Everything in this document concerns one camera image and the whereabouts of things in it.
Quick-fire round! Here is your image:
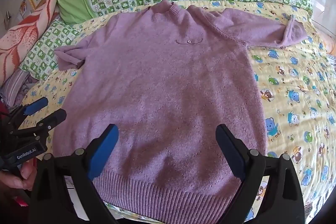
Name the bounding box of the person's left hand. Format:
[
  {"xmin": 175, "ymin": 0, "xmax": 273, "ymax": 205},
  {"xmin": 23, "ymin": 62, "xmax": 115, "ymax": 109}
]
[{"xmin": 0, "ymin": 160, "xmax": 38, "ymax": 201}]

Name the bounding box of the purple knitted sweater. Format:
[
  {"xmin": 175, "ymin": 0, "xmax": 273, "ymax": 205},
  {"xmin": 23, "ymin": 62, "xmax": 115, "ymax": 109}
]
[{"xmin": 54, "ymin": 0, "xmax": 309, "ymax": 223}]

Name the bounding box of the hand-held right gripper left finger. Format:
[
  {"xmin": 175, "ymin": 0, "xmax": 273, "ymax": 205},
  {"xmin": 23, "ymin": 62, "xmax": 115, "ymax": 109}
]
[{"xmin": 28, "ymin": 124, "xmax": 120, "ymax": 224}]

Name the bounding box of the yellow bear print bed sheet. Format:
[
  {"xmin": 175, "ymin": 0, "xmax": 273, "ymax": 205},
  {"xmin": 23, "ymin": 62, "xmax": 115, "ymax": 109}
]
[{"xmin": 20, "ymin": 1, "xmax": 336, "ymax": 224}]

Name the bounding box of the green checked pillow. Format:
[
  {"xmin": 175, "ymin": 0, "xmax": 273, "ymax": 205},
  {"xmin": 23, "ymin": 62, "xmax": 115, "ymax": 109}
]
[{"xmin": 20, "ymin": 19, "xmax": 83, "ymax": 81}]

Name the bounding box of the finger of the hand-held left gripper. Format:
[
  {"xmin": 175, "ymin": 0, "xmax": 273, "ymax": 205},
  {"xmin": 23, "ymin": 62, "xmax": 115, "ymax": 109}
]
[
  {"xmin": 22, "ymin": 97, "xmax": 49, "ymax": 117},
  {"xmin": 31, "ymin": 109, "xmax": 68, "ymax": 136}
]

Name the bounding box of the grey striped cloth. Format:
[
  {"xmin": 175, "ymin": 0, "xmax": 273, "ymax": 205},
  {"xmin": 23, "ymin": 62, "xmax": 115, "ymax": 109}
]
[{"xmin": 0, "ymin": 67, "xmax": 40, "ymax": 109}]

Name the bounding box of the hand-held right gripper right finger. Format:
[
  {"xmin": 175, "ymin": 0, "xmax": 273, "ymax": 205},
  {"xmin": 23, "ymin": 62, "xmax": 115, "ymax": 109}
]
[{"xmin": 215, "ymin": 124, "xmax": 306, "ymax": 224}]

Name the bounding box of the orange floral blanket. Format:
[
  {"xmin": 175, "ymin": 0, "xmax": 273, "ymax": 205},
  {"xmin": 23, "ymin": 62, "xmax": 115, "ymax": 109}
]
[{"xmin": 0, "ymin": 0, "xmax": 62, "ymax": 85}]

